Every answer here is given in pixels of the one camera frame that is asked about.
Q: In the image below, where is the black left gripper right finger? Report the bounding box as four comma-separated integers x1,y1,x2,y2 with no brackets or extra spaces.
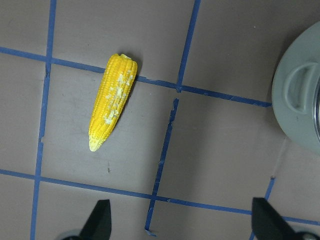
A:
251,197,300,240

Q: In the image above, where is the yellow corn cob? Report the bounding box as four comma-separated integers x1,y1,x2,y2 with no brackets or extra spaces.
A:
88,53,138,152

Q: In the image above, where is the grey-green cooking pot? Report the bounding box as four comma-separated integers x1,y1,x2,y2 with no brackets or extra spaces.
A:
271,22,320,154

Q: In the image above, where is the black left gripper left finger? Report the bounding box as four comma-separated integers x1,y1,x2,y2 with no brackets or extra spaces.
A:
79,199,112,240

